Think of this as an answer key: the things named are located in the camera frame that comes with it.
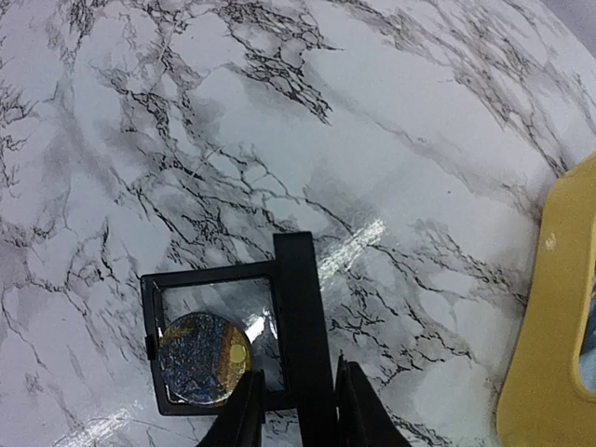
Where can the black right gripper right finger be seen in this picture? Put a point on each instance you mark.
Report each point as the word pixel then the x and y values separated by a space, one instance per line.
pixel 363 419

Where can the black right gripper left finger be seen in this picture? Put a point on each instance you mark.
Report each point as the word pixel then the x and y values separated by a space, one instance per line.
pixel 239 424

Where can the round blue gold brooch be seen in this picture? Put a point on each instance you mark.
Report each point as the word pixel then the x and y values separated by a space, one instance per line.
pixel 202 357

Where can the black display case right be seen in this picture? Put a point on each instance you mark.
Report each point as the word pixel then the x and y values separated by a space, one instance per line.
pixel 277 304

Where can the yellow plastic basket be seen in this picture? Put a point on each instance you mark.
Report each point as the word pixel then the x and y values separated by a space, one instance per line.
pixel 543 401

